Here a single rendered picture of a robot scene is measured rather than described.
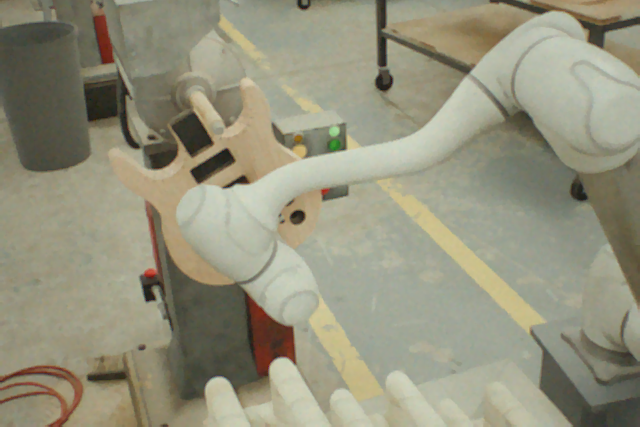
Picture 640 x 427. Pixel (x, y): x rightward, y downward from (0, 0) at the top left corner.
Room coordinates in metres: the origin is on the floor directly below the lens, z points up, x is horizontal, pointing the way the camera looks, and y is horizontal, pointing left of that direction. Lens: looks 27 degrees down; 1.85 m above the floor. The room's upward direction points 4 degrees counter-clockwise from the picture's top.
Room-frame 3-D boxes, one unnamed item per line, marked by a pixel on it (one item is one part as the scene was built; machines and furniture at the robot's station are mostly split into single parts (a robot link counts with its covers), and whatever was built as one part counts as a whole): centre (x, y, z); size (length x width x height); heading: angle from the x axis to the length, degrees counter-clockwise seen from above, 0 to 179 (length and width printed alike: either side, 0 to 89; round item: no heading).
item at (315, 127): (1.83, 0.04, 0.99); 0.24 x 0.21 x 0.26; 18
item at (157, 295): (2.02, 0.49, 0.46); 0.25 x 0.07 x 0.08; 18
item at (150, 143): (1.90, 0.32, 1.11); 0.36 x 0.24 x 0.04; 18
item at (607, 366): (1.39, -0.64, 0.73); 0.22 x 0.18 x 0.06; 10
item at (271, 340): (1.95, 0.16, 0.49); 0.25 x 0.12 x 0.37; 18
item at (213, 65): (1.84, 0.29, 1.25); 0.41 x 0.27 x 0.26; 18
